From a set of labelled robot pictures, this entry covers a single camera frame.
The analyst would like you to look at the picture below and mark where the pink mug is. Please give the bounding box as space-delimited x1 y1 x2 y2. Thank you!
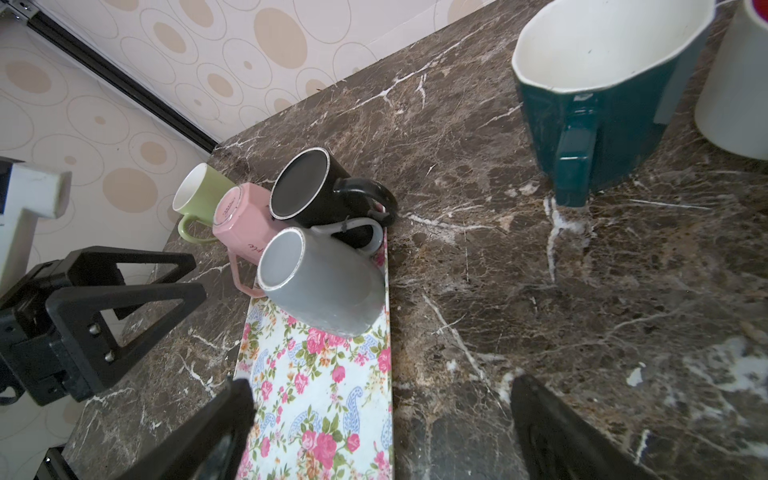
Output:
213 183 288 298

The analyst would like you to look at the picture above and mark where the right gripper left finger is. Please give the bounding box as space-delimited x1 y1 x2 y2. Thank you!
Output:
120 379 255 479

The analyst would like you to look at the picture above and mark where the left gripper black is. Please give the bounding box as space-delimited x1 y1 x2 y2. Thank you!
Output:
0 245 208 408

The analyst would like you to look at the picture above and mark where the dark green mug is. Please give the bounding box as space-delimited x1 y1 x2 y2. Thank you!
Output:
511 0 716 208

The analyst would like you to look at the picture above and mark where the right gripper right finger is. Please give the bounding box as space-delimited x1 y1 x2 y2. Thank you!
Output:
510 374 656 479

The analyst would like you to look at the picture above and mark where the black mug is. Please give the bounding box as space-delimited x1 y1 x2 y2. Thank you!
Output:
269 147 398 254

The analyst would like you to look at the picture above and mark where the light green mug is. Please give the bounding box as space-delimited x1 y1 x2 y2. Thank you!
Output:
172 163 236 244

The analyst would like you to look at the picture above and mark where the floral serving tray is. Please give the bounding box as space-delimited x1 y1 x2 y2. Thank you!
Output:
235 233 394 479

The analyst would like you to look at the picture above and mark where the white mug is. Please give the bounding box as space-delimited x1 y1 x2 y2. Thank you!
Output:
695 1 767 161

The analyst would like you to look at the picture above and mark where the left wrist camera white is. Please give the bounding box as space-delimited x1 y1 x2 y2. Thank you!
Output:
1 157 72 293

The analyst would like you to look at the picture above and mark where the grey mug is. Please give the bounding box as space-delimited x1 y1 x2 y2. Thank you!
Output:
257 217 386 338

